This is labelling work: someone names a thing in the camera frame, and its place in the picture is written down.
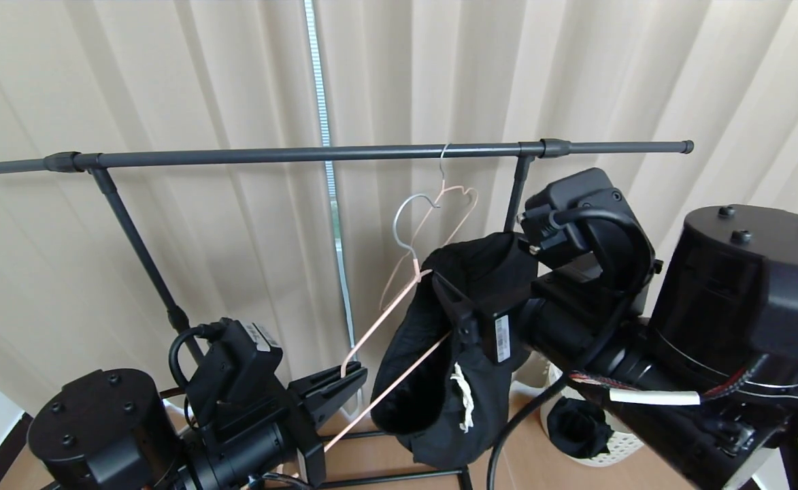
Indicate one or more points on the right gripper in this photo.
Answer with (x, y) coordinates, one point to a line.
(609, 367)

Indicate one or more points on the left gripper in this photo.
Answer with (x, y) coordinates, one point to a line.
(256, 449)

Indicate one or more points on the pink clothes hanger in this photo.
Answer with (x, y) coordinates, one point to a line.
(416, 265)
(441, 178)

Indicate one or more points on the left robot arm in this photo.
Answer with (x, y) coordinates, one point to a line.
(99, 435)

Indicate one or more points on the white laundry basket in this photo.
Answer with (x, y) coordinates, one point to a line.
(616, 449)

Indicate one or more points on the black clothes rack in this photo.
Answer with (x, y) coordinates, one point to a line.
(269, 155)

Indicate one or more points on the black garment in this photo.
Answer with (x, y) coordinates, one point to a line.
(575, 425)

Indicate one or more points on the beige curtain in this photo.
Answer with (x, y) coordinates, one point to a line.
(167, 68)

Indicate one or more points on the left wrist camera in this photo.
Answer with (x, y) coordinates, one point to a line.
(235, 374)

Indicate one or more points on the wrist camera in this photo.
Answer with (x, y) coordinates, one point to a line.
(589, 218)
(235, 374)

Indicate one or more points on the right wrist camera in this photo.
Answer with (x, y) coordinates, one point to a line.
(589, 218)

